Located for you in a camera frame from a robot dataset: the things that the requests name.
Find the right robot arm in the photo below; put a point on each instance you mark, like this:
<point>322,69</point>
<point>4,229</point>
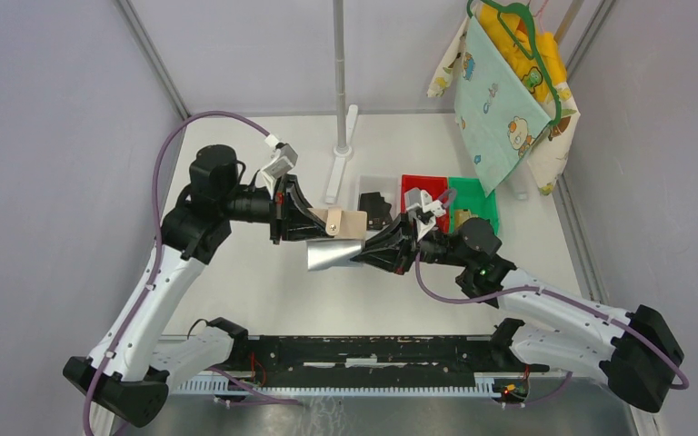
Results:
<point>633,353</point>

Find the green clothes hanger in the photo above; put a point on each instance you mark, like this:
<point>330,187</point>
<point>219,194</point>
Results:
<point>529,54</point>

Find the green plastic bin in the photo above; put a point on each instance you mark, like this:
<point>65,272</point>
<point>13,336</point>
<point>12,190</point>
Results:
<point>470,196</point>

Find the brown item in green bin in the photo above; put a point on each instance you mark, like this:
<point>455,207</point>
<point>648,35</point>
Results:
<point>460,216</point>

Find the beige card holder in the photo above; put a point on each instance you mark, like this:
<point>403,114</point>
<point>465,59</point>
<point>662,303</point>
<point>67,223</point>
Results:
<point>342,224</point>

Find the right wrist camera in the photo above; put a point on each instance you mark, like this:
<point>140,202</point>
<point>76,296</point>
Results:
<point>424,210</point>

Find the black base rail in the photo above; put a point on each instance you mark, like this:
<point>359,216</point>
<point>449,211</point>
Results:
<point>345,362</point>

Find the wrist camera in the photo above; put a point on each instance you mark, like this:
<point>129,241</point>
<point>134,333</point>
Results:
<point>424,210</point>
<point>283,160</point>

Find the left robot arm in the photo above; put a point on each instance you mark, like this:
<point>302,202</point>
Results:
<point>124,372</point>

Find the grey stand pole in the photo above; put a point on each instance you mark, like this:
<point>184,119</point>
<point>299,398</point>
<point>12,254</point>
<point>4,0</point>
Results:
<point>339,57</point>

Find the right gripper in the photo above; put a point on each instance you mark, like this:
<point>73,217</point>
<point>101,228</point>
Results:
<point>394,247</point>

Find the mint cartoon cloth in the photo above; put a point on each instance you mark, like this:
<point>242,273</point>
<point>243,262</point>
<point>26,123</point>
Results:
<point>500,121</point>

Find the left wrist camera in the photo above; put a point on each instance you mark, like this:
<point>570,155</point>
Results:
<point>283,160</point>

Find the yellow cloth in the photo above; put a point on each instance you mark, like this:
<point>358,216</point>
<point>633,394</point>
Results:
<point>535,54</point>

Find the white cable duct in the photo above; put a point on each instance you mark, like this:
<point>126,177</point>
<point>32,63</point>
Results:
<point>215,384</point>

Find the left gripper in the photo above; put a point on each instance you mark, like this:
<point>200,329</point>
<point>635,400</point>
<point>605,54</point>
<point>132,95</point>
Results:
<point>290,215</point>

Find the white stand base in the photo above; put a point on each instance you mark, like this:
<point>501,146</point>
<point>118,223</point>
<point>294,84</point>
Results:
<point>340,156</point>

